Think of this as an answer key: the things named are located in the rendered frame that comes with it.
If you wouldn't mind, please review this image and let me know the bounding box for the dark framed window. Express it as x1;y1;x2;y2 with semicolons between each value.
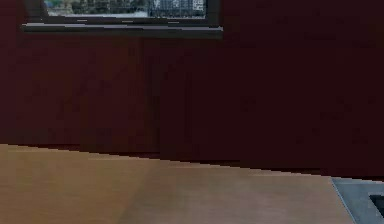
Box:
20;0;224;40

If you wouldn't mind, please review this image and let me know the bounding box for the grey flat slab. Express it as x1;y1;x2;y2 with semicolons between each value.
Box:
331;177;384;224

